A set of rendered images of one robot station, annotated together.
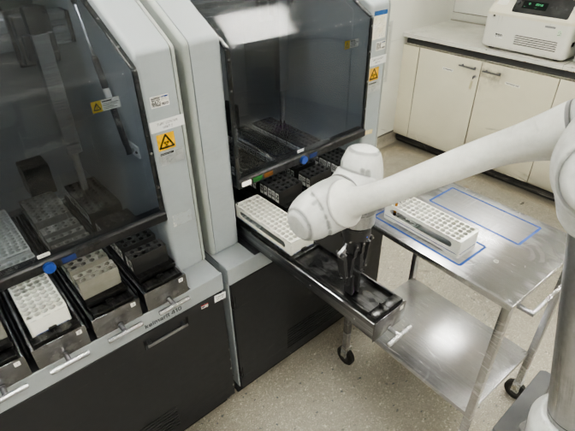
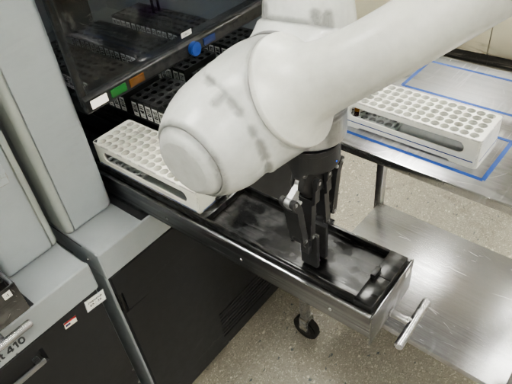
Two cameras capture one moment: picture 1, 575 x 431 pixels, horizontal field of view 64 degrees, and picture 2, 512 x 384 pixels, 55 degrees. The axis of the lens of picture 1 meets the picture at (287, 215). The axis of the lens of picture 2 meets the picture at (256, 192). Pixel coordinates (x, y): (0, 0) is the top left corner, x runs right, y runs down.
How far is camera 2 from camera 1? 54 cm
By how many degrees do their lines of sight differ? 8
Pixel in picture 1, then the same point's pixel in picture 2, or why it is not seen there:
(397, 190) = (436, 22)
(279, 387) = not seen: outside the picture
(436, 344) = (435, 293)
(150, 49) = not seen: outside the picture
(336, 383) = (301, 369)
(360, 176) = (312, 28)
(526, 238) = not seen: outside the picture
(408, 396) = (401, 367)
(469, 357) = (484, 304)
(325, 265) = (261, 220)
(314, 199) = (216, 92)
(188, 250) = (19, 237)
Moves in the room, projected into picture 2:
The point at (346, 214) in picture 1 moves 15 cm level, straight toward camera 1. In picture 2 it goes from (302, 115) to (331, 255)
